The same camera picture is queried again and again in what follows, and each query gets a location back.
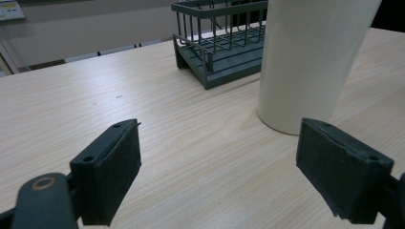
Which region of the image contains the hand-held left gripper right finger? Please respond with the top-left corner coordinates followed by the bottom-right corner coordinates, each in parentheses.
top-left (295, 117), bottom-right (395, 225)

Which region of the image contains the dark grey wire basket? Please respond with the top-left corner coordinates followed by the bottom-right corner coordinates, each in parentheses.
top-left (170, 0), bottom-right (269, 91)

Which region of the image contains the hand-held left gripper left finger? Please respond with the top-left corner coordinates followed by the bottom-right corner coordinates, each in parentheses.
top-left (69, 118), bottom-right (143, 227)

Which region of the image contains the cream tumbler cup with straw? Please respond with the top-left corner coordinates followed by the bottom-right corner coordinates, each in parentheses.
top-left (256, 0), bottom-right (383, 136)

